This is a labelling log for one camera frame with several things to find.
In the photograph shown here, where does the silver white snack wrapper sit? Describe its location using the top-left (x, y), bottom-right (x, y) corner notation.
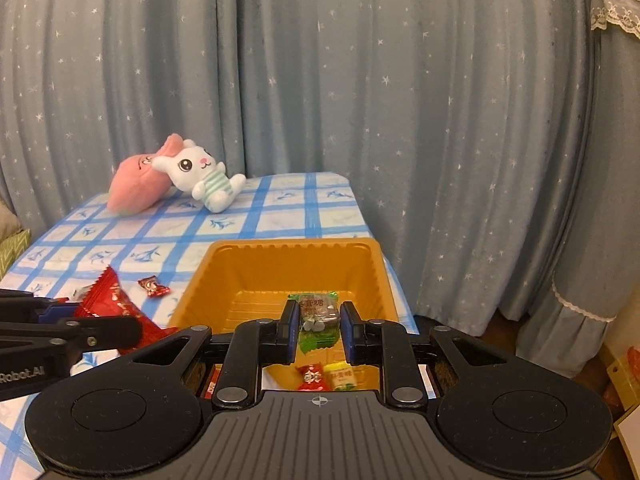
top-left (67, 284), bottom-right (97, 306)

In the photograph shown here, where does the green candy packet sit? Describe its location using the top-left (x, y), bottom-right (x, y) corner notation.
top-left (287, 290), bottom-right (342, 357)

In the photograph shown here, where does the pink plush toy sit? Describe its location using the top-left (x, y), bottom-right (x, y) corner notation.
top-left (107, 133), bottom-right (185, 217)

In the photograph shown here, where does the yellow candy packet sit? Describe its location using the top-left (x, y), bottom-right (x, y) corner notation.
top-left (322, 360), bottom-right (359, 392)

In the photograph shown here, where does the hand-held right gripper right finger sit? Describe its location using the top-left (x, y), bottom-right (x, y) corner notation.
top-left (340, 301), bottom-right (521, 409)

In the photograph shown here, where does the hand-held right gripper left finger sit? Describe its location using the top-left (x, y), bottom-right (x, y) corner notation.
top-left (117, 299), bottom-right (302, 409)

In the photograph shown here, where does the beige cushion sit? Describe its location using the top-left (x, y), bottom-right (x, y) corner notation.
top-left (0, 200), bottom-right (20, 241)

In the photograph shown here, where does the green zigzag cushion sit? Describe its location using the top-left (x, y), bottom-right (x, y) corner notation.
top-left (0, 229), bottom-right (32, 281)

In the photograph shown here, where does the small dark red candy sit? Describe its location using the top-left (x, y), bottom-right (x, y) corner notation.
top-left (137, 276), bottom-right (172, 300)

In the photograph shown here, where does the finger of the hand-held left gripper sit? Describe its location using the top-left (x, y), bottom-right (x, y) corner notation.
top-left (0, 315), bottom-right (144, 355)
top-left (0, 289), bottom-right (82, 325)

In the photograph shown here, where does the grey-blue starry curtain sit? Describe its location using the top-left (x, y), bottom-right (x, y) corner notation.
top-left (0, 0), bottom-right (601, 338)

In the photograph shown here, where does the yellow cardboard box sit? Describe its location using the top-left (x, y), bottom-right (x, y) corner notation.
top-left (602, 345), bottom-right (640, 411)

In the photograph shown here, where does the blue checked tablecloth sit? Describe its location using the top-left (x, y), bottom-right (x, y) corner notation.
top-left (0, 172), bottom-right (420, 461)

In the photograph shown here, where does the grey lace-trimmed cover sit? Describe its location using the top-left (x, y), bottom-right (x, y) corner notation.
top-left (515, 0), bottom-right (640, 382)

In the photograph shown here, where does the golden plastic tray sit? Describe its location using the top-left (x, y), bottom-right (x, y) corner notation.
top-left (167, 239), bottom-right (401, 397)

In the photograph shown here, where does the large red snack packet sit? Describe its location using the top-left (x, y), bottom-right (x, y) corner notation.
top-left (74, 266), bottom-right (178, 352)

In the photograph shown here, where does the white framed board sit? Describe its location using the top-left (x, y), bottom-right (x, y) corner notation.
top-left (614, 402), bottom-right (640, 457)

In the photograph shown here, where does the white rabbit plush toy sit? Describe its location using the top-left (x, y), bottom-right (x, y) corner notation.
top-left (151, 139), bottom-right (247, 212)

